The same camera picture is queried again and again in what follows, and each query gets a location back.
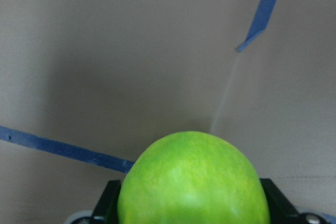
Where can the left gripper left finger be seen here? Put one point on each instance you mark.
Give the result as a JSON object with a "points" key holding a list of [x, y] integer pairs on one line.
{"points": [[105, 210]]}

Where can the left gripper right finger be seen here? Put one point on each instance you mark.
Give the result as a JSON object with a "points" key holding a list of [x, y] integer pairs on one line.
{"points": [[283, 211]]}

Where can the green apple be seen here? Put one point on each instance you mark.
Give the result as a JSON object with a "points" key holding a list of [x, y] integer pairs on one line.
{"points": [[192, 177]]}

